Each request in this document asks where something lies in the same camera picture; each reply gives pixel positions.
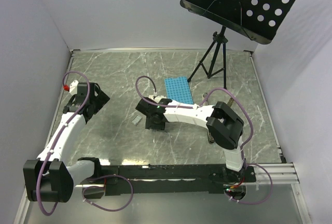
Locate grey staple strips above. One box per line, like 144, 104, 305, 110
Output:
131, 115, 143, 126

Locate black beige stapler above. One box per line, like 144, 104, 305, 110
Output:
202, 92, 214, 144

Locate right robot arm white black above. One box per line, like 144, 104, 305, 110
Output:
136, 97, 245, 181

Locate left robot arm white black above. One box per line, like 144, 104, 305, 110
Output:
23, 80, 110, 203

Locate blue studded building plate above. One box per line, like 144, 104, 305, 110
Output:
164, 77, 193, 104

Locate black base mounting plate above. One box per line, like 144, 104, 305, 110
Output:
71, 164, 257, 197

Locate black perforated music stand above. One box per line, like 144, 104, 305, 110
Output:
179, 0, 312, 92

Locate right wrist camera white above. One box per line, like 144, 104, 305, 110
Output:
148, 93, 167, 104

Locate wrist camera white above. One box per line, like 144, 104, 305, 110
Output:
63, 80, 79, 95
148, 93, 167, 104

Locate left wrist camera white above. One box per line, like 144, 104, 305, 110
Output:
63, 80, 79, 95

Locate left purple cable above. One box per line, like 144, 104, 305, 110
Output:
35, 71, 134, 216

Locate purple cable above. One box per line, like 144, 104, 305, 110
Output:
135, 75, 273, 205
35, 71, 134, 216

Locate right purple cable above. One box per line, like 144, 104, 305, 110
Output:
135, 75, 273, 205

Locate aluminium frame rail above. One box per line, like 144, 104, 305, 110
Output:
15, 163, 311, 223

